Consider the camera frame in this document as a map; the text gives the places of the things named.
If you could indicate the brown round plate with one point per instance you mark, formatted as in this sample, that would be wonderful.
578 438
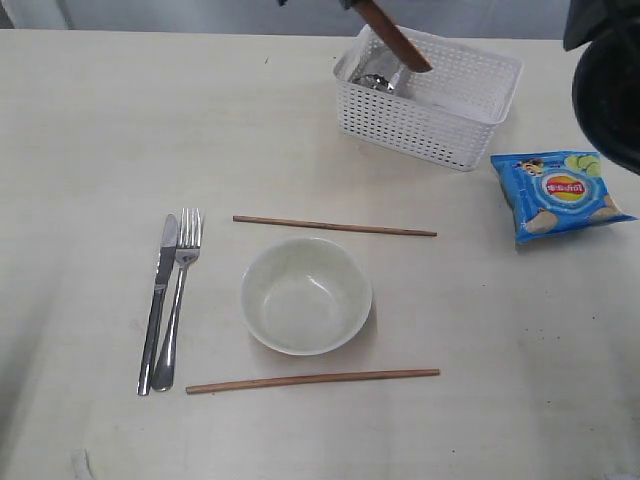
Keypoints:
387 30

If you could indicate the white perforated plastic basket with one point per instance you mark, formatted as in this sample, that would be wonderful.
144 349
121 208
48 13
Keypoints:
446 116

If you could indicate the wooden chopstick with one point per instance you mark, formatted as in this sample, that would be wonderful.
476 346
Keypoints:
310 379
333 226

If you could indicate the blue chips bag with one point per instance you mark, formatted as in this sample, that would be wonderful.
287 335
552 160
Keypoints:
553 193

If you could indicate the silver metal fork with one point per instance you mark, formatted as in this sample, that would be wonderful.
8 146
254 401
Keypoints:
187 252

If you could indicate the silver table knife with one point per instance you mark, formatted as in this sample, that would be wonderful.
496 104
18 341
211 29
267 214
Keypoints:
163 273

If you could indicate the white and black bowl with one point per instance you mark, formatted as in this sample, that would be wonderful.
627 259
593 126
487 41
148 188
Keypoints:
305 297

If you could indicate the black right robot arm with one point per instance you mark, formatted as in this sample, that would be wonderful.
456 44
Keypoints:
605 85

